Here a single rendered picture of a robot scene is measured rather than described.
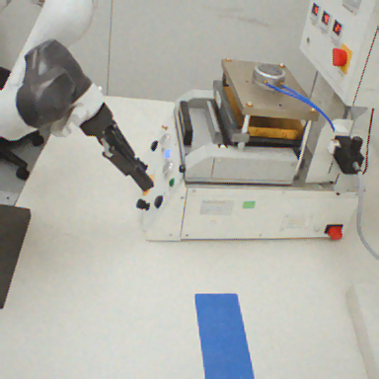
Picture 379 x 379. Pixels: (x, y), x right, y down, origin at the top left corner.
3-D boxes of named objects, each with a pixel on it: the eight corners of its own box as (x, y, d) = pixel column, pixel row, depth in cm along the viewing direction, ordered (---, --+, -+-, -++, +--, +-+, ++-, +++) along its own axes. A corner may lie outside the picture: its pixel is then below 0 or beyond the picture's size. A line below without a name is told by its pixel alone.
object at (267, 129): (279, 104, 121) (286, 73, 115) (304, 149, 103) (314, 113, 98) (219, 99, 118) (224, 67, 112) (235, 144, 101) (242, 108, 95)
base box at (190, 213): (307, 167, 144) (320, 121, 134) (345, 249, 114) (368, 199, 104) (140, 160, 136) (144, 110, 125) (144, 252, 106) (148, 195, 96)
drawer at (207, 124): (278, 125, 126) (284, 102, 121) (301, 172, 109) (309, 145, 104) (175, 118, 121) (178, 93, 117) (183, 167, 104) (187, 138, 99)
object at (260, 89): (299, 96, 123) (310, 55, 116) (340, 159, 99) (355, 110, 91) (216, 88, 120) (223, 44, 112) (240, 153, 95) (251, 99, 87)
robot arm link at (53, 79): (30, 143, 82) (64, 131, 77) (-15, 93, 74) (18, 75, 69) (69, 87, 93) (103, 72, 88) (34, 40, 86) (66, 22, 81)
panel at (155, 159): (140, 163, 134) (173, 113, 125) (143, 234, 110) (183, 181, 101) (134, 160, 133) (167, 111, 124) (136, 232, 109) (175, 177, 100)
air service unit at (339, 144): (331, 168, 104) (348, 114, 95) (352, 207, 92) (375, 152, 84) (312, 167, 103) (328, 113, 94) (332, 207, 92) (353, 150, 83)
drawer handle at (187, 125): (186, 113, 117) (187, 100, 114) (191, 145, 105) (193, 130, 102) (178, 113, 116) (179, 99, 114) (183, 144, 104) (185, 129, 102)
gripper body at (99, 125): (103, 113, 87) (127, 145, 92) (106, 94, 94) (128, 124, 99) (73, 131, 89) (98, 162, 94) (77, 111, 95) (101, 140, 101)
